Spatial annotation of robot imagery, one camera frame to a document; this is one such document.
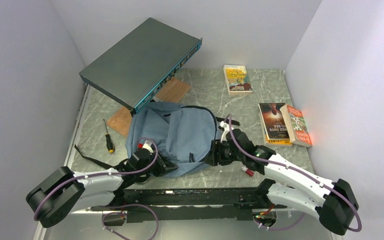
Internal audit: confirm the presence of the wooden board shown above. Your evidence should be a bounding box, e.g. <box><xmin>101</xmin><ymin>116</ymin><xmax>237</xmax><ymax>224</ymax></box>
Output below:
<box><xmin>106</xmin><ymin>77</ymin><xmax>192</xmax><ymax>139</ymax></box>

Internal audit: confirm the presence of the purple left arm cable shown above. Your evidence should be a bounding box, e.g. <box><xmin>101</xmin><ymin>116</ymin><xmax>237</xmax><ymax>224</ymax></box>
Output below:
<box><xmin>33</xmin><ymin>137</ymin><xmax>160</xmax><ymax>240</ymax></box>

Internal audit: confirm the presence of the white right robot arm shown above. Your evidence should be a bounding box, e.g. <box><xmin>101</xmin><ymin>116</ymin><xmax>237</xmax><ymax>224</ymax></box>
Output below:
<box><xmin>204</xmin><ymin>129</ymin><xmax>362</xmax><ymax>236</ymax></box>

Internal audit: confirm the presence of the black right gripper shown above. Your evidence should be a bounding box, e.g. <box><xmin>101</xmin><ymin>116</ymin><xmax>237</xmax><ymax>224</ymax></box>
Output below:
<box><xmin>204</xmin><ymin>138</ymin><xmax>245</xmax><ymax>166</ymax></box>

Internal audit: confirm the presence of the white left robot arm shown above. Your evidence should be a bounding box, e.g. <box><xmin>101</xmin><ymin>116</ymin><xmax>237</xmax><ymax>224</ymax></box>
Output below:
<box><xmin>25</xmin><ymin>148</ymin><xmax>178</xmax><ymax>228</ymax></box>

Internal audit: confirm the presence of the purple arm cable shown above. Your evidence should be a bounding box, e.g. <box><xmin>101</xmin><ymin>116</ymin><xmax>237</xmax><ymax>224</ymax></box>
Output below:
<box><xmin>33</xmin><ymin>137</ymin><xmax>160</xmax><ymax>240</ymax></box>
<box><xmin>225</xmin><ymin>113</ymin><xmax>363</xmax><ymax>233</ymax></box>

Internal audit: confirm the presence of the dark cover book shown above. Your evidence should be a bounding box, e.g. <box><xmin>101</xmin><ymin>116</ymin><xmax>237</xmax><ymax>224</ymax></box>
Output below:
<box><xmin>258</xmin><ymin>102</ymin><xmax>290</xmax><ymax>141</ymax></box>

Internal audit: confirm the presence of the orange green cover book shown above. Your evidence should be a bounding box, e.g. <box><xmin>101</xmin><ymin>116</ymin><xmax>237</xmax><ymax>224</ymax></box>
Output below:
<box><xmin>280</xmin><ymin>104</ymin><xmax>313</xmax><ymax>148</ymax></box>

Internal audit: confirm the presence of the blue backpack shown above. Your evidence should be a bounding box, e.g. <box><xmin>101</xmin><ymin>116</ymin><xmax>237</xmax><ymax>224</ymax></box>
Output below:
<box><xmin>74</xmin><ymin>101</ymin><xmax>241</xmax><ymax>179</ymax></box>

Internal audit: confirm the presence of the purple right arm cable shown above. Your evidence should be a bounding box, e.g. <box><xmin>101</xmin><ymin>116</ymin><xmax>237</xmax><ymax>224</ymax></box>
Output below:
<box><xmin>225</xmin><ymin>113</ymin><xmax>363</xmax><ymax>233</ymax></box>

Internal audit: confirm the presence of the grey network switch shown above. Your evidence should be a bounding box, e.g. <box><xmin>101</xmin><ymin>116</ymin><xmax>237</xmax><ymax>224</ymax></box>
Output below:
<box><xmin>79</xmin><ymin>17</ymin><xmax>202</xmax><ymax>116</ymax></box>

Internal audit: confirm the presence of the yellow bottom book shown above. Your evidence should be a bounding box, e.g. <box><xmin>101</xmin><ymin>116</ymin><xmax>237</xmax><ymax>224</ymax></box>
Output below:
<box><xmin>264</xmin><ymin>134</ymin><xmax>293</xmax><ymax>147</ymax></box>

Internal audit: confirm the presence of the black yellow screwdriver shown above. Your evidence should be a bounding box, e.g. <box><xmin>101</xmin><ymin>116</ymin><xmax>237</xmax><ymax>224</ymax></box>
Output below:
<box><xmin>102</xmin><ymin>119</ymin><xmax>115</xmax><ymax>154</ymax></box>

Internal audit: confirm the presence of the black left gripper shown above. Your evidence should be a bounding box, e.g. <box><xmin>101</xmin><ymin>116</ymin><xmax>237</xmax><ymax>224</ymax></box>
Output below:
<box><xmin>135</xmin><ymin>149</ymin><xmax>178</xmax><ymax>177</ymax></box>

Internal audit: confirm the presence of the yellow cover book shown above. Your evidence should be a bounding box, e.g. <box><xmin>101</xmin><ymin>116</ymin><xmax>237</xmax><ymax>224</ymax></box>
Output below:
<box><xmin>223</xmin><ymin>65</ymin><xmax>253</xmax><ymax>96</ymax></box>

